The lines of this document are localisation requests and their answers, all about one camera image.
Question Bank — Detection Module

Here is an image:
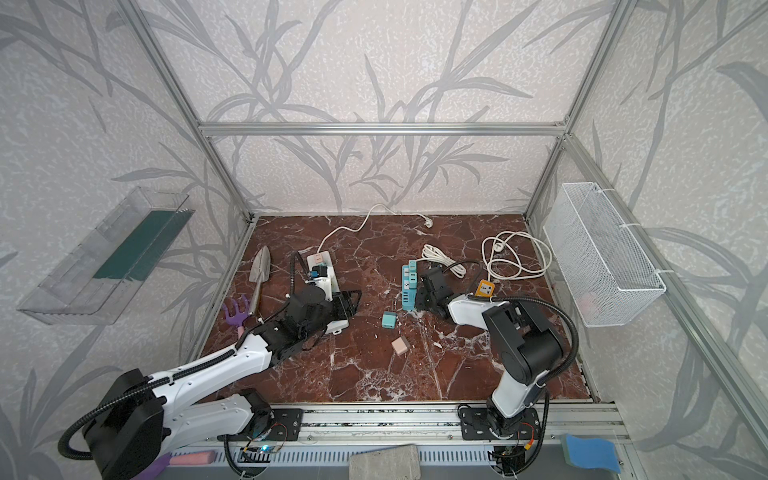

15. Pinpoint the metal garden trowel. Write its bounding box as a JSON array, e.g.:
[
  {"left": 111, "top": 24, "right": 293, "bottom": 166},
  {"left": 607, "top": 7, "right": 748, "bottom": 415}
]
[{"left": 248, "top": 246, "right": 271, "bottom": 316}]

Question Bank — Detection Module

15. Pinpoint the white coiled cable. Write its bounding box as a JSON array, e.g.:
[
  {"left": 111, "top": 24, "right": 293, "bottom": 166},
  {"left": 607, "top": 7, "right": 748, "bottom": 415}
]
[{"left": 480, "top": 230, "right": 553, "bottom": 282}]

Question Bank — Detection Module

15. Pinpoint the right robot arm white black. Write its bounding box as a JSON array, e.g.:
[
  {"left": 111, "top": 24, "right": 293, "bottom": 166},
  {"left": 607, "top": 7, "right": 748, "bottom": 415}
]
[{"left": 409, "top": 266, "right": 580, "bottom": 436}]

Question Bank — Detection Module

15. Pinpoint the white multicolour power strip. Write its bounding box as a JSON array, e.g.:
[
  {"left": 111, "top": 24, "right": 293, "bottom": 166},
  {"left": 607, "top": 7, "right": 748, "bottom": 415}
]
[{"left": 306, "top": 251, "right": 349, "bottom": 335}]

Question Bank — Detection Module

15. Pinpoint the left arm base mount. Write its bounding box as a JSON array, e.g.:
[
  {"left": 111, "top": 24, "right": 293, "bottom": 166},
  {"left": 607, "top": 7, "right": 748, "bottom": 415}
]
[{"left": 240, "top": 408, "right": 304, "bottom": 443}]

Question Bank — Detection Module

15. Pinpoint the purple pink hand rake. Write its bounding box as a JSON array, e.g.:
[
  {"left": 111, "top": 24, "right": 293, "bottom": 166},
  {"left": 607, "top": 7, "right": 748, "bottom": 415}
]
[{"left": 221, "top": 295, "right": 250, "bottom": 337}]

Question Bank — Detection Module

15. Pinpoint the blue sponge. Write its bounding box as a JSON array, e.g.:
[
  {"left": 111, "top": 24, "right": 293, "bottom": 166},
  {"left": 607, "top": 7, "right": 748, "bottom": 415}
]
[{"left": 561, "top": 434, "right": 621, "bottom": 474}]

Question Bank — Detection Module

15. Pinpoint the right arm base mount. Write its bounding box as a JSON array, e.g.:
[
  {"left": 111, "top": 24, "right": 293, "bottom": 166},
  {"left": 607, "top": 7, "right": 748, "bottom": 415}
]
[{"left": 457, "top": 404, "right": 541, "bottom": 442}]

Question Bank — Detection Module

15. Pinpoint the clear plastic wall tray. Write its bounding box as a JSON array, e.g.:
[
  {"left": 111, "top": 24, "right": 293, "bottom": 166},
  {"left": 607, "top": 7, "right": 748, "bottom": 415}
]
[{"left": 17, "top": 187, "right": 195, "bottom": 326}]

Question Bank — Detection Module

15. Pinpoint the blue power strip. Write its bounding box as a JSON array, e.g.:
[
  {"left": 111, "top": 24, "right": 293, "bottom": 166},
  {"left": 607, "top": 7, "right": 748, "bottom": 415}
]
[{"left": 401, "top": 260, "right": 419, "bottom": 312}]

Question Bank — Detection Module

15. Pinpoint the white power strip cord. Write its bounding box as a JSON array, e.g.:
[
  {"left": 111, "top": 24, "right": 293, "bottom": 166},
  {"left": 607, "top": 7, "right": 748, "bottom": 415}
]
[{"left": 315, "top": 203, "right": 436, "bottom": 256}]

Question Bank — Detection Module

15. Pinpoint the orange power strip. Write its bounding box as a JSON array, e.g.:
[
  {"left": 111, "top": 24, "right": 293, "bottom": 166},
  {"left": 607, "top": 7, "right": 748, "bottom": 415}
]
[{"left": 474, "top": 279, "right": 496, "bottom": 298}]

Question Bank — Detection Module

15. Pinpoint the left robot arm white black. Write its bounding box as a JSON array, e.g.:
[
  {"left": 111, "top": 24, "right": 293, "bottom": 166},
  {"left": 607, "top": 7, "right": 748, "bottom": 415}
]
[{"left": 57, "top": 285, "right": 362, "bottom": 479}]

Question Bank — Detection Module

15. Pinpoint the grey sponge block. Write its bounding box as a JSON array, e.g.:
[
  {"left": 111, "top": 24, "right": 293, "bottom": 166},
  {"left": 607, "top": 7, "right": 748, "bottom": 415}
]
[{"left": 348, "top": 445, "right": 421, "bottom": 480}]

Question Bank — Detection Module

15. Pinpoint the purple pink brush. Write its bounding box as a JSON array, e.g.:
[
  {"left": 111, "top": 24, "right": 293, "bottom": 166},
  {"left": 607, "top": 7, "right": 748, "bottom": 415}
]
[{"left": 134, "top": 450, "right": 217, "bottom": 480}]

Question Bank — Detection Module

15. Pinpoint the white bundled cable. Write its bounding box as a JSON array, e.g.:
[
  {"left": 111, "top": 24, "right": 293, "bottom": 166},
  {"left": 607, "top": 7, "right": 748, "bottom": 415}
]
[{"left": 419, "top": 242, "right": 468, "bottom": 280}]

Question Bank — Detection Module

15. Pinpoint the white wire mesh basket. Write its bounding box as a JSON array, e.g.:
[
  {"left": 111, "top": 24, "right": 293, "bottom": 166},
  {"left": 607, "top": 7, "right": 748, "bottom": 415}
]
[{"left": 543, "top": 182, "right": 666, "bottom": 328}]

